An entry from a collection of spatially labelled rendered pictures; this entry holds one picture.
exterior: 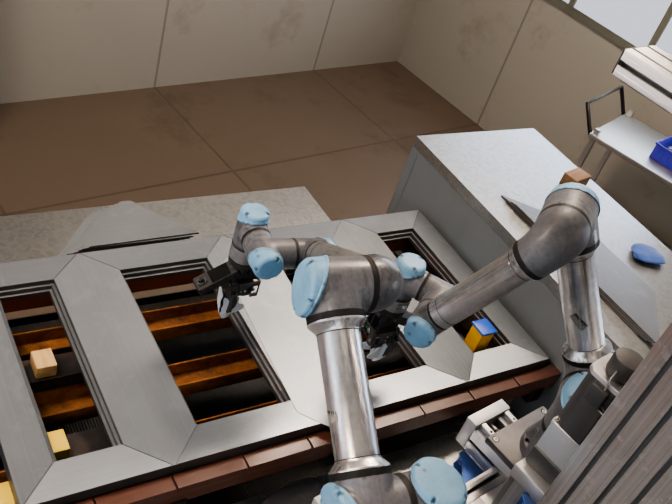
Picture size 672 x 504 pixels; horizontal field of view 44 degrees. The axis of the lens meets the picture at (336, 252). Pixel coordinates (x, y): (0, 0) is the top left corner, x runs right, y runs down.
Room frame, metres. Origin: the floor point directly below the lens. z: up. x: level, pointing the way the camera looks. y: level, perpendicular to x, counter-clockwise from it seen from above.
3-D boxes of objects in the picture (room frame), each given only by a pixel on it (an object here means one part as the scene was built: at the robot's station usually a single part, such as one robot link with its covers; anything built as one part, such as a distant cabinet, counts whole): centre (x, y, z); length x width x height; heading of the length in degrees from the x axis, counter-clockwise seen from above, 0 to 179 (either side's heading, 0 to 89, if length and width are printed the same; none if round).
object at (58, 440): (1.12, 0.45, 0.79); 0.06 x 0.05 x 0.04; 42
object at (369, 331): (1.63, -0.18, 1.05); 0.09 x 0.08 x 0.12; 132
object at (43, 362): (1.34, 0.59, 0.79); 0.06 x 0.05 x 0.04; 42
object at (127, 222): (1.96, 0.66, 0.77); 0.45 x 0.20 x 0.04; 132
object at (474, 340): (1.97, -0.50, 0.78); 0.05 x 0.05 x 0.19; 42
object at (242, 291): (1.61, 0.21, 1.05); 0.09 x 0.08 x 0.12; 132
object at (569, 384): (1.40, -0.64, 1.20); 0.13 x 0.12 x 0.14; 167
